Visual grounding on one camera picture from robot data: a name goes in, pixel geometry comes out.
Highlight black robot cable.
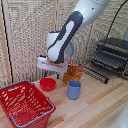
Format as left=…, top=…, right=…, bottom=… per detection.
left=105, top=0, right=125, bottom=42

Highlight black wire rack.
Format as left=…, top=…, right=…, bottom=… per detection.
left=81, top=65, right=111, bottom=85

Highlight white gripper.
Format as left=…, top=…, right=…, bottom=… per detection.
left=36, top=55, right=70, bottom=80

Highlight orange cracker box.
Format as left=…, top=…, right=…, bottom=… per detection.
left=62, top=62, right=85, bottom=84

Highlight blue plastic cup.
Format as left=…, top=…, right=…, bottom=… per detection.
left=66, top=79, right=82, bottom=101

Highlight wicker folding screen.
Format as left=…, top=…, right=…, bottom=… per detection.
left=0, top=0, right=128, bottom=88

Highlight red plastic shopping basket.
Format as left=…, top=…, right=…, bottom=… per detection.
left=0, top=80, right=57, bottom=128

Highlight black toaster oven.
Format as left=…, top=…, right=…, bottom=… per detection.
left=94, top=37, right=128, bottom=80

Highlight red plastic bowl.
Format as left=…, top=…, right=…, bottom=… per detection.
left=39, top=77, right=57, bottom=93

